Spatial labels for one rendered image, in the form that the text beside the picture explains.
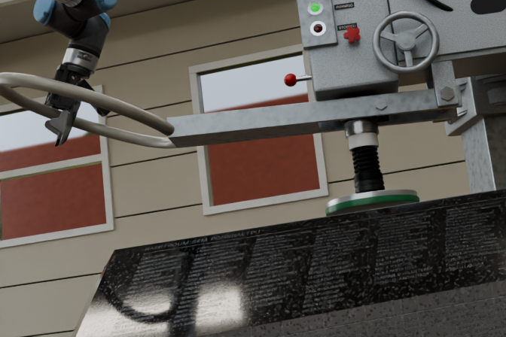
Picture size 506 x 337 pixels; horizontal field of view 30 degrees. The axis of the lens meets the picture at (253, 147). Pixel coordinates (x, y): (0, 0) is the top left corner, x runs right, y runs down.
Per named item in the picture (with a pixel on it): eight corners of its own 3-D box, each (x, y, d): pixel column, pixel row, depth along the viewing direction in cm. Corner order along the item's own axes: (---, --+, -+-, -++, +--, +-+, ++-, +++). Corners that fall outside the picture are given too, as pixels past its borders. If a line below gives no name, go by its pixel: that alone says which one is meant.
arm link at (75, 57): (94, 62, 262) (102, 57, 253) (89, 78, 262) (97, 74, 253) (64, 50, 259) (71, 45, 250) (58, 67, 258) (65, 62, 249)
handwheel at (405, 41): (441, 80, 218) (431, 19, 221) (445, 67, 208) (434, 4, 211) (376, 89, 219) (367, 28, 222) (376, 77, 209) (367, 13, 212)
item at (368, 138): (378, 149, 227) (376, 135, 227) (379, 143, 220) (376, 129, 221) (349, 153, 227) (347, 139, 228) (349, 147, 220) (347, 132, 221)
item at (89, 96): (197, 162, 253) (200, 151, 253) (159, 119, 205) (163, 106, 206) (29, 117, 261) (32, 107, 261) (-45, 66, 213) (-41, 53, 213)
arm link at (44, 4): (60, -20, 243) (95, 0, 252) (30, -7, 249) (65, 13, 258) (56, 12, 239) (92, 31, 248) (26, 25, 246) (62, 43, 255)
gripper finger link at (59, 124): (43, 139, 249) (52, 108, 252) (64, 147, 251) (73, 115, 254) (46, 136, 246) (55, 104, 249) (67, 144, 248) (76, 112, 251)
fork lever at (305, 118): (455, 121, 232) (453, 101, 233) (464, 101, 213) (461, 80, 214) (180, 151, 238) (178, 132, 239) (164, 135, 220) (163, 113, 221)
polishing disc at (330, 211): (359, 220, 235) (357, 206, 236) (437, 203, 222) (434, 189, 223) (307, 216, 219) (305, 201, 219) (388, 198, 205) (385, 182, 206)
